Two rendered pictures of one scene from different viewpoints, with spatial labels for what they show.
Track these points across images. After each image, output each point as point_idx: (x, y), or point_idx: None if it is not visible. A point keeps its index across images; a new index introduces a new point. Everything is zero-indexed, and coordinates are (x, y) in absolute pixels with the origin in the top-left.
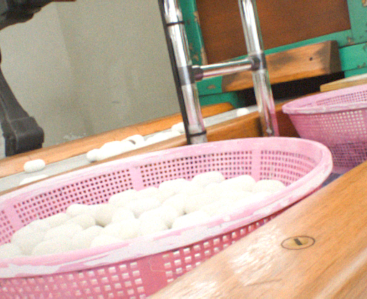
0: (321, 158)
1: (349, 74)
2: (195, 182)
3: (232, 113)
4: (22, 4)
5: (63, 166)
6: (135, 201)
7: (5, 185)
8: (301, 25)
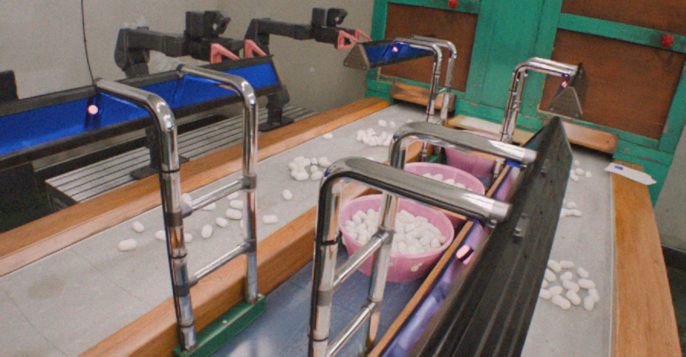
0: (480, 185)
1: (457, 112)
2: (436, 177)
3: (393, 110)
4: (319, 39)
5: (342, 139)
6: None
7: (328, 148)
8: (442, 79)
